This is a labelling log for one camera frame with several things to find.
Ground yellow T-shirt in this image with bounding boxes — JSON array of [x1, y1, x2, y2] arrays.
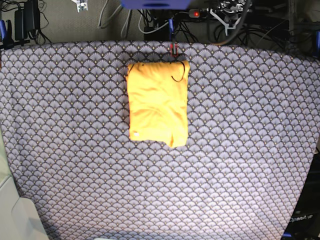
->
[[125, 60, 190, 148]]

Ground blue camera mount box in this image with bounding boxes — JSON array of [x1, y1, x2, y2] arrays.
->
[[121, 0, 191, 10]]

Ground red black table clamp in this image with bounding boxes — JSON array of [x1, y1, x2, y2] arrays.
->
[[169, 42, 179, 57]]

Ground black OpenArm box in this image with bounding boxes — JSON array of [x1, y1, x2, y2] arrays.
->
[[281, 153, 320, 240]]

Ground blue fan-patterned tablecloth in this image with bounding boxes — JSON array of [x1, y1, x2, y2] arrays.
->
[[0, 41, 320, 240]]

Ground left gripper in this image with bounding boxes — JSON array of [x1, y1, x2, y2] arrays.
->
[[209, 0, 252, 36]]

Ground black power strip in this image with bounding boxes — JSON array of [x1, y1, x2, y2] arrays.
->
[[186, 8, 242, 23]]

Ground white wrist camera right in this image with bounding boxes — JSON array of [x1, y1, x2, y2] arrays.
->
[[72, 0, 88, 13]]

